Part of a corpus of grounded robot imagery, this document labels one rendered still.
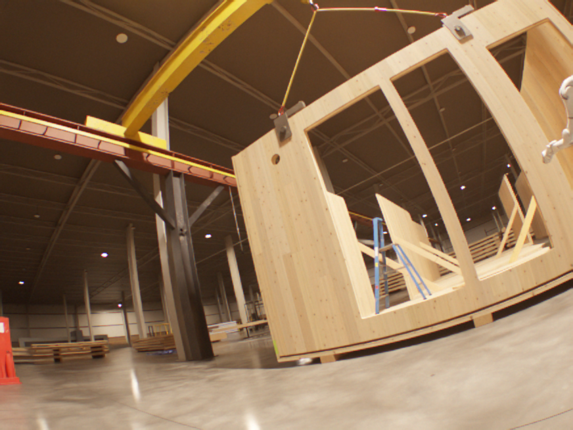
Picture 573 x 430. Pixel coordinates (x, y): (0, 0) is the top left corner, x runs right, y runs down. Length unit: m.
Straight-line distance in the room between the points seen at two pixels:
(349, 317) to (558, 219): 2.25
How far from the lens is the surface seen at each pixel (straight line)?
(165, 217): 7.99
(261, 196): 3.83
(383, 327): 3.02
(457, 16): 3.87
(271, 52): 13.42
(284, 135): 3.83
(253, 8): 6.28
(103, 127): 8.45
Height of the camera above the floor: 0.65
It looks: 19 degrees up
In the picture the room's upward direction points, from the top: 15 degrees counter-clockwise
